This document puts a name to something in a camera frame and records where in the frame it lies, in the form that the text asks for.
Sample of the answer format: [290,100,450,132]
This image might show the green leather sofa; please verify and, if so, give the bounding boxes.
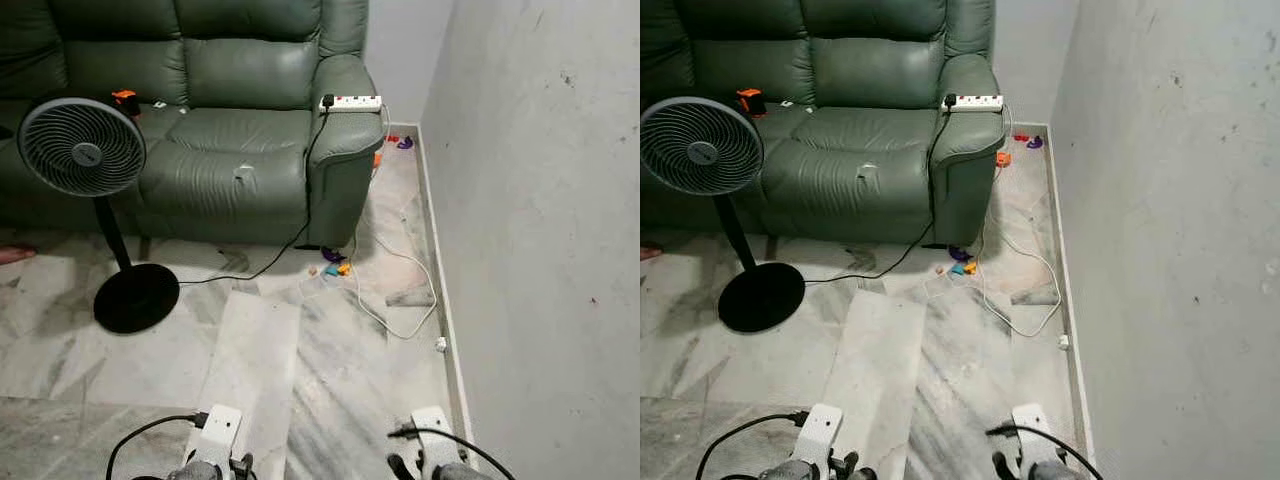
[640,0,1009,249]
[0,0,387,249]

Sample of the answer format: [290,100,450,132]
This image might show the black standing fan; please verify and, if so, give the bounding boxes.
[17,97,182,335]
[640,96,807,335]

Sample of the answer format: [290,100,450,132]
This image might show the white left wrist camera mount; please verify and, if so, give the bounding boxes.
[190,403,244,472]
[795,403,845,472]

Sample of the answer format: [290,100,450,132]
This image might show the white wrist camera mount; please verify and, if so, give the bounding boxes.
[1012,403,1061,467]
[190,403,244,472]
[795,403,845,472]
[412,406,463,471]

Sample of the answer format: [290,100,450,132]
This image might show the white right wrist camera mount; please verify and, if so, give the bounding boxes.
[412,406,463,471]
[1012,403,1061,467]

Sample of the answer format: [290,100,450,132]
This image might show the black left wrist camera cable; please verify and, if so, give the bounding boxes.
[105,412,211,480]
[695,411,809,480]

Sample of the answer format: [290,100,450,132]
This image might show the white floor cable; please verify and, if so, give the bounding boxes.
[300,105,442,341]
[925,105,1064,338]

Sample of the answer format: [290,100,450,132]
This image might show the black fan power cable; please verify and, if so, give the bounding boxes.
[180,95,336,286]
[805,94,958,286]

